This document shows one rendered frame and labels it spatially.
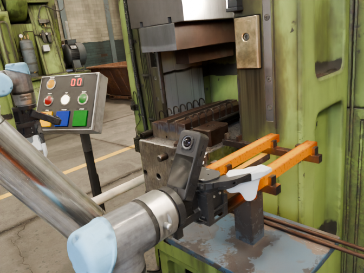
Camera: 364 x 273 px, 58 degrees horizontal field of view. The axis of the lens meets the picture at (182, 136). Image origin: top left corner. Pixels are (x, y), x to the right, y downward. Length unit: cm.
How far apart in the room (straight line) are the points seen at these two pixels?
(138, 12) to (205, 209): 96
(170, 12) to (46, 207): 86
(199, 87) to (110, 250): 135
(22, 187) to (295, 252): 70
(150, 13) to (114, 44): 961
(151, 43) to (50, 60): 490
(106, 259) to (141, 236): 6
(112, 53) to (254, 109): 974
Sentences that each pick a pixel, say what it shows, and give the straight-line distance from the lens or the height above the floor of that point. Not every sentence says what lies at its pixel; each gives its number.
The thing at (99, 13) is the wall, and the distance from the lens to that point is 1076.
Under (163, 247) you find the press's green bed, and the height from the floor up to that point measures 40.
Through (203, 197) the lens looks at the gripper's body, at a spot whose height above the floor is 105.
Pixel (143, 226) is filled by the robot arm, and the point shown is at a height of 107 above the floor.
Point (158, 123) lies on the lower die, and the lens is 138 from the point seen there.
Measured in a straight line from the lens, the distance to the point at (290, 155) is 85.
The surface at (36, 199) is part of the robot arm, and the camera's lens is 56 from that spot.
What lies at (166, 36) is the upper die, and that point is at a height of 132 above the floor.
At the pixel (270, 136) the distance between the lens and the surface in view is 100.
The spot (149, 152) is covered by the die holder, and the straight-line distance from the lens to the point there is 138.
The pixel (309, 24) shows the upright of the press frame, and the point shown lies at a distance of 116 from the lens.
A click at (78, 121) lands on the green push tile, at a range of 158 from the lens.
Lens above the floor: 131
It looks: 17 degrees down
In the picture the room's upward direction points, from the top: 6 degrees counter-clockwise
